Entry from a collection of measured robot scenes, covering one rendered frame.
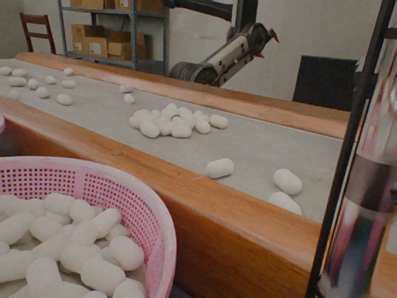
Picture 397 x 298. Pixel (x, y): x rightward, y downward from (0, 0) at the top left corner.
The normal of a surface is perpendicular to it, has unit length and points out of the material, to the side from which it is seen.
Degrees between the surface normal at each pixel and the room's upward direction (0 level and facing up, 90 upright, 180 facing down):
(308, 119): 45
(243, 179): 0
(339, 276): 90
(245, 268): 90
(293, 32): 90
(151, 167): 0
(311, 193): 0
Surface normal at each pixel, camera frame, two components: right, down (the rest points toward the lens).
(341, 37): -0.59, 0.29
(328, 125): -0.39, -0.48
